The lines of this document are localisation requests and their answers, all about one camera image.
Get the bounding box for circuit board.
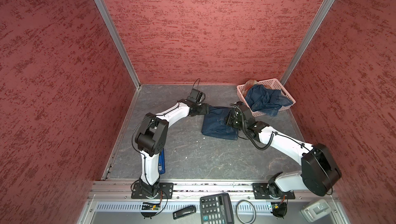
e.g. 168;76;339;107
141;202;161;211
271;202;288;218

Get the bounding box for aluminium front rail frame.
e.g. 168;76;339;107
78;180;349;224

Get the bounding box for grey white box device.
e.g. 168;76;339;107
301;199;332;223

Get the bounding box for denim skirt in basket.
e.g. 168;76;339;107
245;85;293;117

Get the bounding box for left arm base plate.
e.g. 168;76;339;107
131;182;174;200

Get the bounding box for black cable loop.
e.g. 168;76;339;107
236;199;257;224

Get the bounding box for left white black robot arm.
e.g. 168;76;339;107
135;100;209;198

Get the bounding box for red cloth in basket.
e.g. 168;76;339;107
243;79;258;91

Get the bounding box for left circuit board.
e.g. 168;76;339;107
141;202;161;211

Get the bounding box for black calculator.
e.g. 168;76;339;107
200;193;235;224

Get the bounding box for aluminium corner post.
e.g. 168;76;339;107
94;0;141;90
280;0;335;85

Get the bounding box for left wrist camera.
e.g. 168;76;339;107
187;88;206;104

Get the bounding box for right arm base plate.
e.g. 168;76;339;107
252;183;296;200

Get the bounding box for left aluminium corner post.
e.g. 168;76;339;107
94;0;141;90

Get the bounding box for right circuit board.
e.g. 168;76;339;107
271;202;288;218

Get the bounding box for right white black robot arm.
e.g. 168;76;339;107
225;102;342;199

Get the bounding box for right aluminium corner post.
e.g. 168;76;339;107
280;0;335;85

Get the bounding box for dark denim button skirt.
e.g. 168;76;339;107
201;106;239;140

